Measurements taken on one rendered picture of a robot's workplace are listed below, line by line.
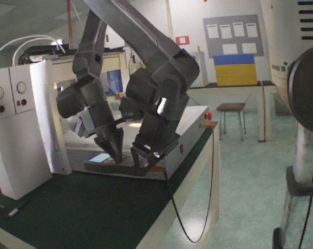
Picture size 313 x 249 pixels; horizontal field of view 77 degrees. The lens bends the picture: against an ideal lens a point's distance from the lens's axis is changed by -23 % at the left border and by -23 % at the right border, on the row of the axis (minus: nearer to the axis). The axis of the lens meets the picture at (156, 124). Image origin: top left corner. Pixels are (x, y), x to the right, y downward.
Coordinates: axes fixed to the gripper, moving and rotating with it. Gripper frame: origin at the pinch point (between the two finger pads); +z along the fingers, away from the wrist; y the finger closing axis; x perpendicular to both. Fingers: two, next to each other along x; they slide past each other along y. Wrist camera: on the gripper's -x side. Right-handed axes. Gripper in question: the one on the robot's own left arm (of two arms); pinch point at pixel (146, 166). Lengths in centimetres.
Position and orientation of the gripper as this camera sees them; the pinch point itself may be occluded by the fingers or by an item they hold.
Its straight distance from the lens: 59.9
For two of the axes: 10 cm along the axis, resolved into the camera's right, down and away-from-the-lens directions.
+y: -4.6, 2.7, -8.4
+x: 8.3, 4.8, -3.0
